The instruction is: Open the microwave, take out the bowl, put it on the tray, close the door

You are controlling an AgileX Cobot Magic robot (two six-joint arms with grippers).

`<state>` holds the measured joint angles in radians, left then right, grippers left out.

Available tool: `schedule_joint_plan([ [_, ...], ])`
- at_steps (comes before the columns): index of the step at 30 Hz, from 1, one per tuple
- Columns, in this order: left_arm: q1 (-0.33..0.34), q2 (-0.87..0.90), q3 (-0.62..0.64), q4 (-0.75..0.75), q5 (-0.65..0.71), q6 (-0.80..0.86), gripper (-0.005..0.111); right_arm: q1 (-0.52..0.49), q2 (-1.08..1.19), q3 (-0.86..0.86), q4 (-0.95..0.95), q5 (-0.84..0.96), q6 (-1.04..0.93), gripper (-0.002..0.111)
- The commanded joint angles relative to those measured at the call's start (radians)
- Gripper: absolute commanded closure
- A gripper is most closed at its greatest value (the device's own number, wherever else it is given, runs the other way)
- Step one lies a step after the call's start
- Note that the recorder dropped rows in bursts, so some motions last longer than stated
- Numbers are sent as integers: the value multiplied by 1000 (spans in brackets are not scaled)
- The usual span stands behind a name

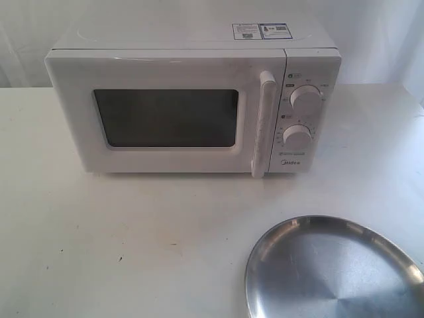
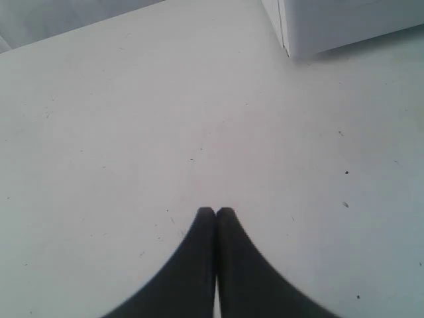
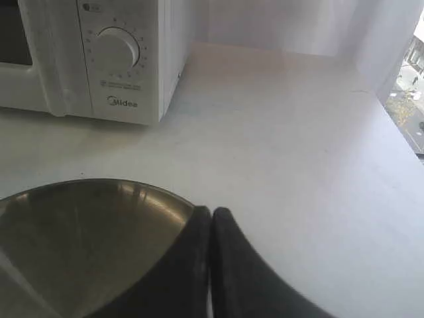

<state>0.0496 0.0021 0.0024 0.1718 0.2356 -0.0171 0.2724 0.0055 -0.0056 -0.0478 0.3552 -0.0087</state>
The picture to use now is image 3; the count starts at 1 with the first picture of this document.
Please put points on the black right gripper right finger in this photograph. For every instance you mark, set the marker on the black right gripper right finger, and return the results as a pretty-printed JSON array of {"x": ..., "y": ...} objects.
[{"x": 242, "y": 283}]

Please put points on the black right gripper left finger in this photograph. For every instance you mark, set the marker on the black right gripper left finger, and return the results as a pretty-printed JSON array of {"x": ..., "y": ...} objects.
[{"x": 177, "y": 285}]

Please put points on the white microwave door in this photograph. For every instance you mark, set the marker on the white microwave door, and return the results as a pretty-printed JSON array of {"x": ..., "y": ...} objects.
[{"x": 42, "y": 59}]

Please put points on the white Midea microwave oven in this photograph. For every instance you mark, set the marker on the white Midea microwave oven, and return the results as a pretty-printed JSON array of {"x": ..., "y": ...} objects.
[{"x": 164, "y": 31}]

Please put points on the grey metal control knob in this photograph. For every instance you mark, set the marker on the grey metal control knob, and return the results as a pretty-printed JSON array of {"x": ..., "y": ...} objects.
[{"x": 116, "y": 49}]

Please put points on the stainless steel plate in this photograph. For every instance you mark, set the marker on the stainless steel plate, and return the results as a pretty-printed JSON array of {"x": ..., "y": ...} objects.
[{"x": 70, "y": 248}]

